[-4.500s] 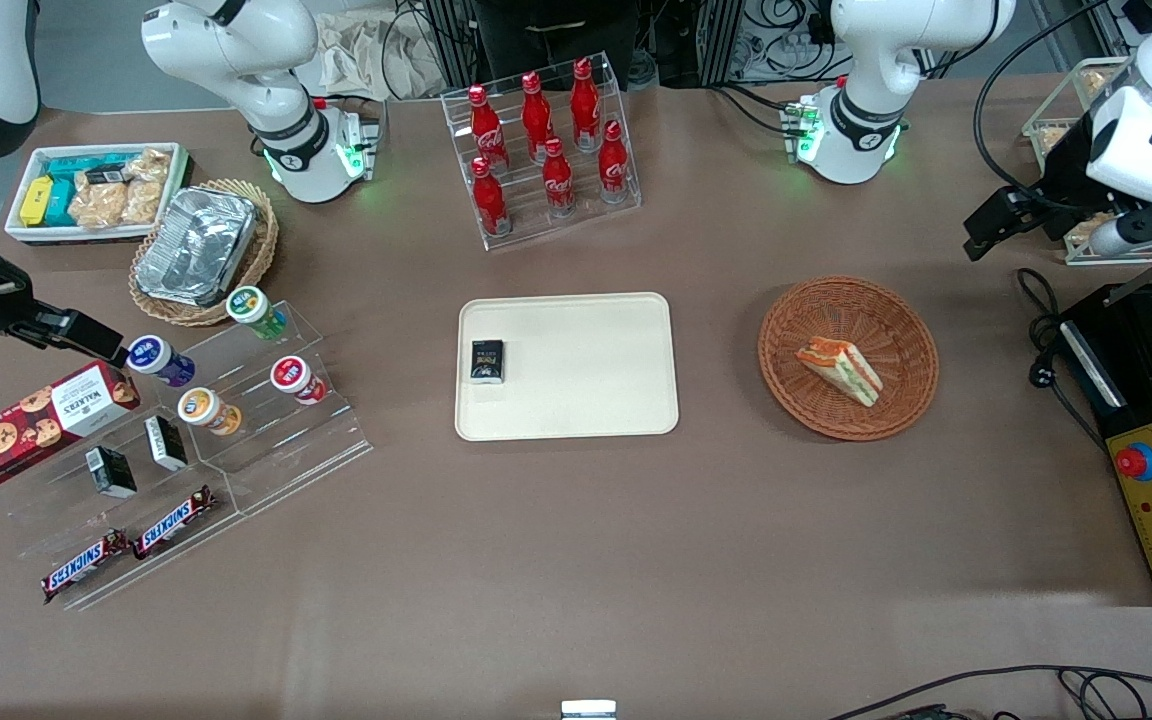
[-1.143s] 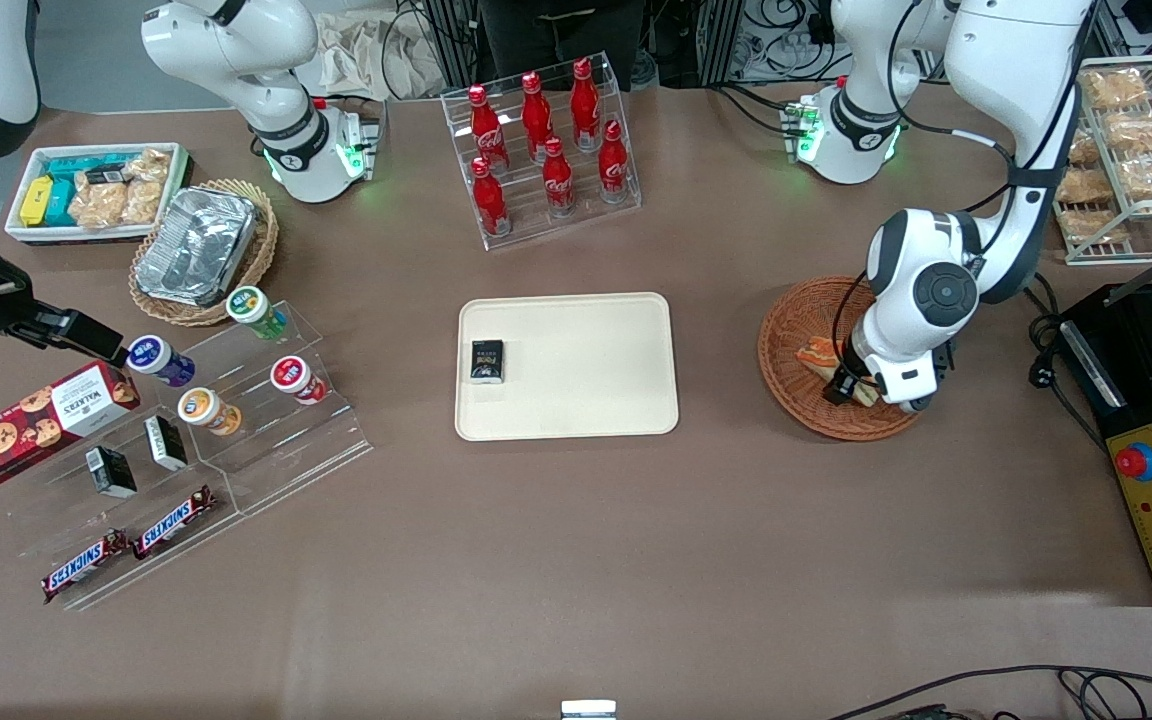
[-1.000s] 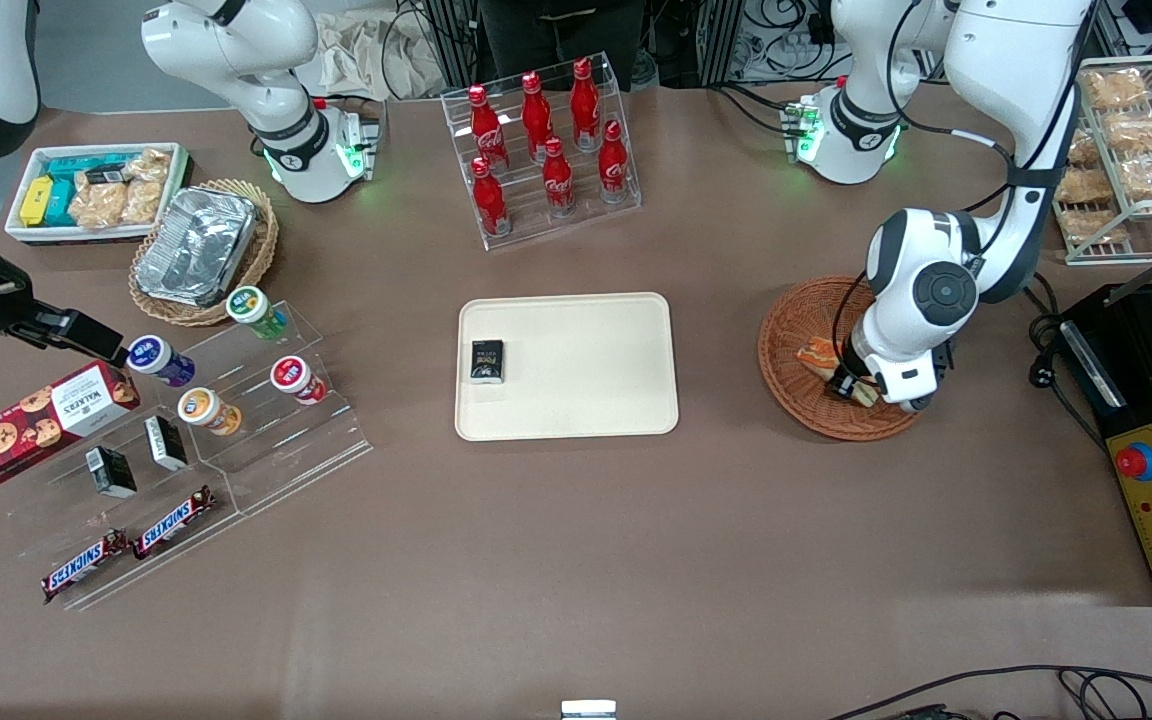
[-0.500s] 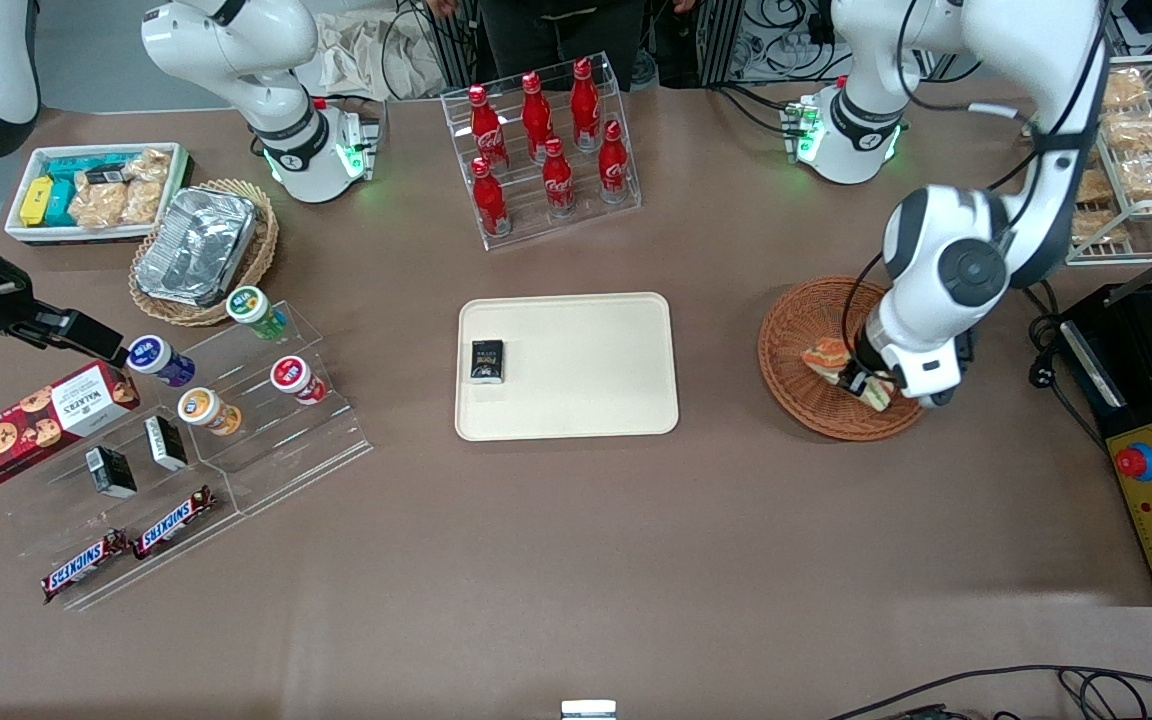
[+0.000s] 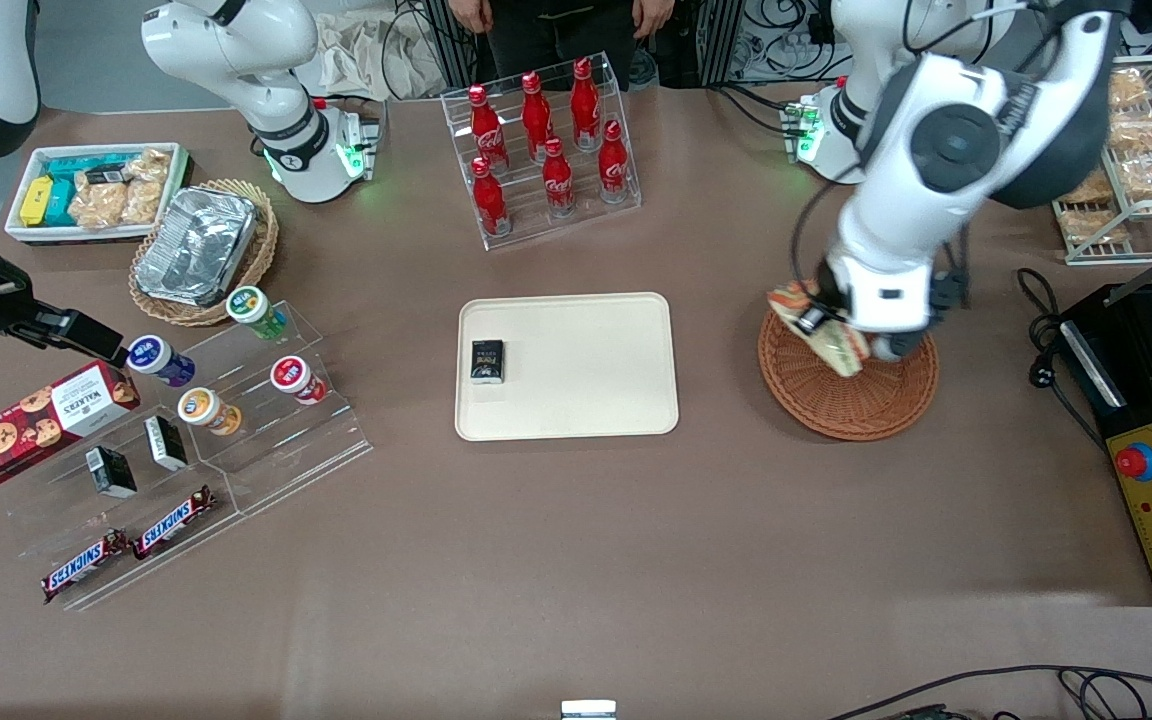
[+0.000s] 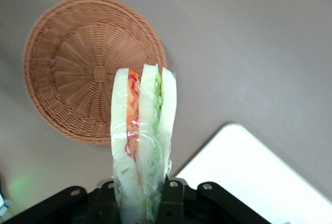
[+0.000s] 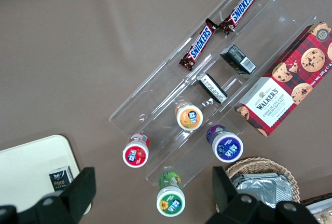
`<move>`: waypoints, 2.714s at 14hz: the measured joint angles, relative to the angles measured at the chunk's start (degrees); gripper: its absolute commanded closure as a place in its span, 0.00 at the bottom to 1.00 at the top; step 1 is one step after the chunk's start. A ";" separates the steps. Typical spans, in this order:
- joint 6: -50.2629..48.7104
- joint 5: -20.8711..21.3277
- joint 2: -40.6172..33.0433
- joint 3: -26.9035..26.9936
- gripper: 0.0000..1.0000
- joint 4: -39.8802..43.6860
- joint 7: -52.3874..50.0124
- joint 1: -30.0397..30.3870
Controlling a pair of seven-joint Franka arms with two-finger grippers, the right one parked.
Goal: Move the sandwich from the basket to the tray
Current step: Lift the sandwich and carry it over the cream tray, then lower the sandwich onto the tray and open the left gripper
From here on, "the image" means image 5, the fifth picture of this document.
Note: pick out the triangular sandwich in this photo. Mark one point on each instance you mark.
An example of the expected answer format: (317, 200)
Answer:
(841, 350)

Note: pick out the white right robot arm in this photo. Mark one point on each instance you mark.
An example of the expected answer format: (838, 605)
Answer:
(266, 60)

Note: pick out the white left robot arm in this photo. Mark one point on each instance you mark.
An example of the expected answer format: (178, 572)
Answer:
(896, 230)

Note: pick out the brown round wicker basket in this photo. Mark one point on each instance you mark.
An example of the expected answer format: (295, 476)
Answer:
(856, 405)

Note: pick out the aluminium foil tray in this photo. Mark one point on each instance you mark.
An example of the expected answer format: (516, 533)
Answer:
(196, 245)

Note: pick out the light oval wicker basket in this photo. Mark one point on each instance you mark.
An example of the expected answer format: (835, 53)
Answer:
(261, 245)

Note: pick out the cream plastic tray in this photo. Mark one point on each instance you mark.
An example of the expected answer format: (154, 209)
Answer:
(586, 370)

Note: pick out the person left hand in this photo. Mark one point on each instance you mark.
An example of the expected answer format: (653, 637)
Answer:
(654, 15)

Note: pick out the person right hand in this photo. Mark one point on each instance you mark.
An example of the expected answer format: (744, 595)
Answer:
(474, 14)

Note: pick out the purple lidded cup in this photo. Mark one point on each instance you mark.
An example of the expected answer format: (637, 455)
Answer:
(158, 360)

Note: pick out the red Walkers cookie box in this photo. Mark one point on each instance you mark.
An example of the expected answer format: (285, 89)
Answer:
(36, 425)

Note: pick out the white plastic bin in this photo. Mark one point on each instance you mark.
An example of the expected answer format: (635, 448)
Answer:
(66, 237)

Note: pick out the yellow small box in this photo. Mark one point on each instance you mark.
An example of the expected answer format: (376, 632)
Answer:
(36, 202)

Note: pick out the teal small box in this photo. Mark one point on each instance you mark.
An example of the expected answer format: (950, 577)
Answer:
(76, 166)
(61, 205)

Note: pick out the small black carton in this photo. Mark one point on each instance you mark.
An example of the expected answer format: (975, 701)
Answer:
(166, 443)
(111, 472)
(486, 362)

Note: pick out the orange lidded cup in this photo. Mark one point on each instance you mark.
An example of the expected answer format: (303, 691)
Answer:
(206, 410)

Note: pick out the green lidded cup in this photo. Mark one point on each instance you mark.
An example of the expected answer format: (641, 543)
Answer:
(254, 310)

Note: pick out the Snickers bar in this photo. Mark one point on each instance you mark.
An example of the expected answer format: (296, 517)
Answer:
(174, 522)
(84, 566)

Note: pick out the red lidded cup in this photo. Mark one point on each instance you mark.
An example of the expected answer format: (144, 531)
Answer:
(296, 378)

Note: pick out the clear acrylic stepped shelf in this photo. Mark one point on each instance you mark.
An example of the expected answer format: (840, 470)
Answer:
(276, 450)

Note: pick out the red cola bottle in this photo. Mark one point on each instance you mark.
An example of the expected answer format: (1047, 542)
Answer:
(489, 200)
(613, 165)
(557, 180)
(536, 112)
(484, 125)
(585, 100)

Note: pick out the clear acrylic bottle rack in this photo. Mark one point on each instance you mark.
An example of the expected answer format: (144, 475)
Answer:
(586, 216)

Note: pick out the red emergency stop button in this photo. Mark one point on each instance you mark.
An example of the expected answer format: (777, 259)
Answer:
(1134, 461)

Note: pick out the person in dark clothing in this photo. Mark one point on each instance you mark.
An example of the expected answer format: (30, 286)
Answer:
(556, 30)

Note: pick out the white cloth bag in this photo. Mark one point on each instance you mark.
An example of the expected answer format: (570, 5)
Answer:
(366, 55)

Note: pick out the small white device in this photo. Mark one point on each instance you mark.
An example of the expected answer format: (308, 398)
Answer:
(588, 710)

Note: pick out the grey left wrist camera unit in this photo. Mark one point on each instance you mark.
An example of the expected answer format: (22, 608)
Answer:
(896, 347)

